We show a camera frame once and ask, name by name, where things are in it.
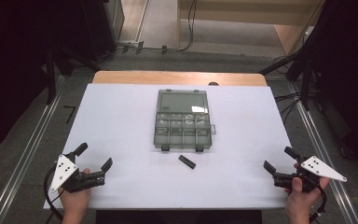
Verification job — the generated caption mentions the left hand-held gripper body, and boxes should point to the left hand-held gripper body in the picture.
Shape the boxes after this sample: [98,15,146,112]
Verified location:
[48,151,106,193]

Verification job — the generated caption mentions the metal floor rail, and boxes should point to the metal floor rail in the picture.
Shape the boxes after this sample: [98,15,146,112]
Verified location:
[293,99,358,224]
[0,76,64,224]

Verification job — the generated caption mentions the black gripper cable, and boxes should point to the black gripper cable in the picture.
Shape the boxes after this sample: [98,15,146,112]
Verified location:
[309,186,328,224]
[43,163,67,223]

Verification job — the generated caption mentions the clear grey compartment box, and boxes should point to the clear grey compartment box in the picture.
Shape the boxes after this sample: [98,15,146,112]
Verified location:
[153,88,217,153]

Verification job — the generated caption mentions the black hanging cables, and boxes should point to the black hanging cables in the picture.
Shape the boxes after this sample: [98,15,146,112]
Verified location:
[117,0,199,54]

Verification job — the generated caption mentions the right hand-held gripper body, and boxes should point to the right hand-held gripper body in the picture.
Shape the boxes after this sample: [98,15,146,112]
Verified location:
[273,155,348,193]

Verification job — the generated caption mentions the bundle of black floor cables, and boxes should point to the bundle of black floor cables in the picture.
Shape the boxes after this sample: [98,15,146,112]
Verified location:
[274,90,303,127]

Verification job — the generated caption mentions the black tripod stand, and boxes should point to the black tripod stand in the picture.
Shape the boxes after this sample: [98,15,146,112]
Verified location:
[258,49,313,111]

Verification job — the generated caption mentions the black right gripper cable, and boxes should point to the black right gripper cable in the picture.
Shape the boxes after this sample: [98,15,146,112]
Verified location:
[309,186,328,224]

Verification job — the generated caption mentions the person's left hand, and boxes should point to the person's left hand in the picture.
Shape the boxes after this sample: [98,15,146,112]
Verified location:
[58,168,92,216]

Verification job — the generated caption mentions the light wooden shelf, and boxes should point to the light wooden shelf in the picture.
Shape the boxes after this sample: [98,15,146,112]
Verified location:
[176,0,325,56]

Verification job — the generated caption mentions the white table board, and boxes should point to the white table board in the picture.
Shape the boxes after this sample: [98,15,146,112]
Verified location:
[43,82,296,210]

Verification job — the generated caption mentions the small black rectangular block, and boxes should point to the small black rectangular block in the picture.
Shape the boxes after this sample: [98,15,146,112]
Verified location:
[178,154,197,170]

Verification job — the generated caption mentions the black cabinet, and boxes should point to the black cabinet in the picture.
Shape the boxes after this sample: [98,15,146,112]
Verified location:
[80,0,126,62]

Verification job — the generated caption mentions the person's right hand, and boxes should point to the person's right hand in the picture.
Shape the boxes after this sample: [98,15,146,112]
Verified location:
[284,176,331,217]

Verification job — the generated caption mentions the black metal stand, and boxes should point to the black metal stand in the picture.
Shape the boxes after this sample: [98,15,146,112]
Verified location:
[44,46,58,105]

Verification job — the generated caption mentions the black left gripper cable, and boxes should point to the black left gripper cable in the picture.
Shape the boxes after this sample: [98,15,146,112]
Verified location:
[43,163,67,223]

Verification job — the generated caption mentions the dark curtain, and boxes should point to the dark curtain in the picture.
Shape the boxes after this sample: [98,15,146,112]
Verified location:
[0,0,85,158]
[304,0,358,167]

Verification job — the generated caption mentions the black L-shaped bar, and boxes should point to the black L-shaped bar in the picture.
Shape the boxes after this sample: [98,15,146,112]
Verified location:
[62,105,77,125]

